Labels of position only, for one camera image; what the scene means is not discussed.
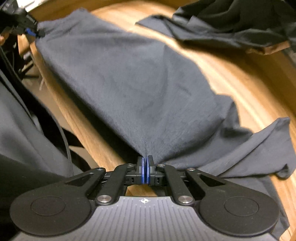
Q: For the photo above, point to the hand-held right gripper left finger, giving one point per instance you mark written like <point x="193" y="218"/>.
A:
<point x="141" y="171"/>

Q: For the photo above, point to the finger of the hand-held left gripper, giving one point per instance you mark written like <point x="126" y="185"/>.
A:
<point x="34" y="26"/>
<point x="26" y="32"/>

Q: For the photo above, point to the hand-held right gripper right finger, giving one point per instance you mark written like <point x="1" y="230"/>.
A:
<point x="150" y="171"/>

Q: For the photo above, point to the person's dark clothing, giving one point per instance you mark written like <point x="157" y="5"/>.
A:
<point x="18" y="129"/>

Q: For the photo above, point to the brown cardboard box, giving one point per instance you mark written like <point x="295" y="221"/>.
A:
<point x="268" y="49"/>

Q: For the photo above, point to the charcoal pants with pocket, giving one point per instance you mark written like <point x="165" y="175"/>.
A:
<point x="219" y="20"/>

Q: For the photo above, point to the dark grey t-shirt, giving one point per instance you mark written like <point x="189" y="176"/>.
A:
<point x="138" y="92"/>

